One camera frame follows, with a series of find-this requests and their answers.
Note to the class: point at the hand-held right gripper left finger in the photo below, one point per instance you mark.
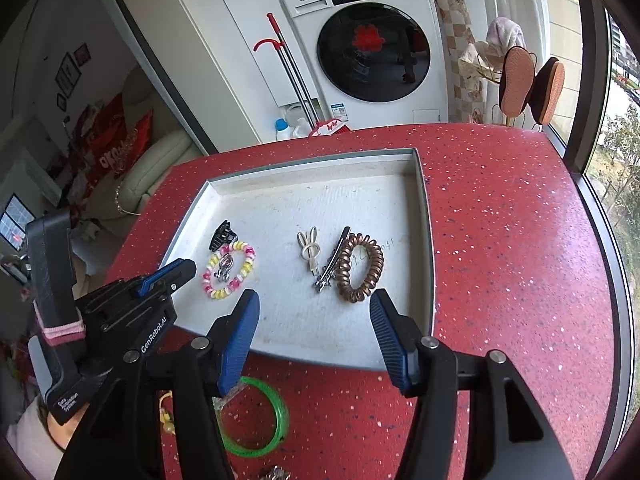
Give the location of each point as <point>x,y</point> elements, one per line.
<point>240,340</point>

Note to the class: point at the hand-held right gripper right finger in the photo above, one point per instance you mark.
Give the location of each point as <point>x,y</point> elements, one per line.
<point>392,345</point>

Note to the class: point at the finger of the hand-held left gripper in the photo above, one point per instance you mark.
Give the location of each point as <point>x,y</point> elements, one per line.
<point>170,272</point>

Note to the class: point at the small silver bow clip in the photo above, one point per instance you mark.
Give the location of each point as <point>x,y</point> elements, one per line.
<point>225,266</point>

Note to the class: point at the black claw hair clip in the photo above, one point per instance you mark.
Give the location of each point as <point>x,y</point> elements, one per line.
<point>222,236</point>

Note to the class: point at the long silver hair clip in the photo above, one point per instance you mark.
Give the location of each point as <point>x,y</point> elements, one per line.
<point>330,267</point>

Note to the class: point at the cream bunny hair clip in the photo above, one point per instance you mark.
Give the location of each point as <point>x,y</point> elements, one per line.
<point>310,255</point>

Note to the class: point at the grey tray box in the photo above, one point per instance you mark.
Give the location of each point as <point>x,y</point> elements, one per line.
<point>310,200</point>

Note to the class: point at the person's left forearm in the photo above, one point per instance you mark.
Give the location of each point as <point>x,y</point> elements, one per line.
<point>25,440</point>

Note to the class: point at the person's left hand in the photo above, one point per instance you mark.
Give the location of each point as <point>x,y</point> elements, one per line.
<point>55,425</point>

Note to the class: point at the cream sofa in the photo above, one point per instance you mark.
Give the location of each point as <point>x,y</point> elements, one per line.
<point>160,160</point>

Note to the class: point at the silver rhinestone hair clip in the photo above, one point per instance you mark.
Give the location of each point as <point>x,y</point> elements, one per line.
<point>275,472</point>

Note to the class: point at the red cushion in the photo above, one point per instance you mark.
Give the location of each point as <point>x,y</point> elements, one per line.
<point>115,135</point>

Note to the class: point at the blue capped detergent bottle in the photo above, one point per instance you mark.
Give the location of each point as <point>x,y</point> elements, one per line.
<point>283,131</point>

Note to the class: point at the white detergent bottle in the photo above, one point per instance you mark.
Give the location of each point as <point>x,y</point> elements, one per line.
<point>301,129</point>

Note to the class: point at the red dustpan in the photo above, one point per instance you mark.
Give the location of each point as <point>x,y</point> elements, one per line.
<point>330,127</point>

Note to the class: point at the cream patterned bag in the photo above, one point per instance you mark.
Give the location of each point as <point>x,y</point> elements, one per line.
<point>472,77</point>

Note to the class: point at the white washing machine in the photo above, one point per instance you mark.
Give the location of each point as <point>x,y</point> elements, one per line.
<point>375,55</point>

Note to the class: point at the pink towel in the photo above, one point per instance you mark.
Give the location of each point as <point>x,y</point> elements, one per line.
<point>507,32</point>

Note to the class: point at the wall picture frames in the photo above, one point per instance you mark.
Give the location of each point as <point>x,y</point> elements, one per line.
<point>67,75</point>

